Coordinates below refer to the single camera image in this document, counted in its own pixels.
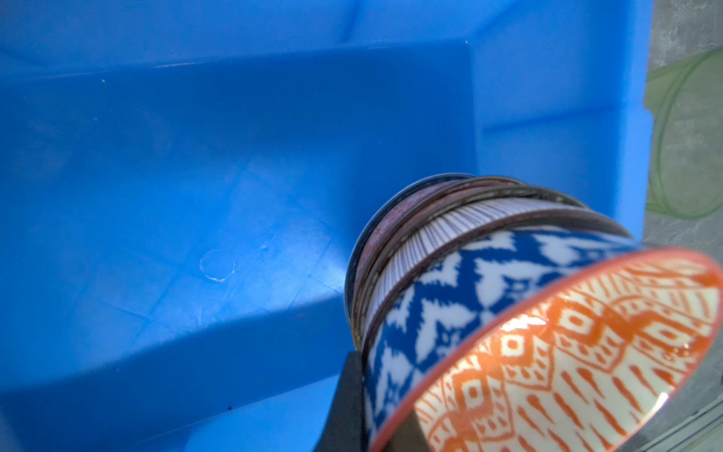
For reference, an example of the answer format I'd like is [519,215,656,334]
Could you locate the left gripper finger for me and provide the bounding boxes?
[314,351,429,452]

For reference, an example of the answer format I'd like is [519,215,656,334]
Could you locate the blue floral bowl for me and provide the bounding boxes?
[344,173,474,323]

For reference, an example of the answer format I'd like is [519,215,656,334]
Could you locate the red striped bowl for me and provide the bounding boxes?
[357,198,631,343]

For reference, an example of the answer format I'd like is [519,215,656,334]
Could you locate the orange blue patterned bowl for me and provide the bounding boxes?
[363,226,722,451]

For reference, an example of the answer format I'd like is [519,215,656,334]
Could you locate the blue plastic bin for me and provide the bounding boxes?
[1,1,653,451]

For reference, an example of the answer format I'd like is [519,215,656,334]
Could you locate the green glass cup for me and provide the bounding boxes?
[644,47,722,220]

